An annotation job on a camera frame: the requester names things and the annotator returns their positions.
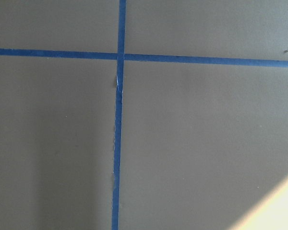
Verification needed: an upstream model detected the long vertical blue tape line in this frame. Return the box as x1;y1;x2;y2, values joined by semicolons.
111;0;126;230

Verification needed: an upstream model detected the long horizontal blue tape line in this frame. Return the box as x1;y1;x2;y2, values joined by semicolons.
0;48;288;68

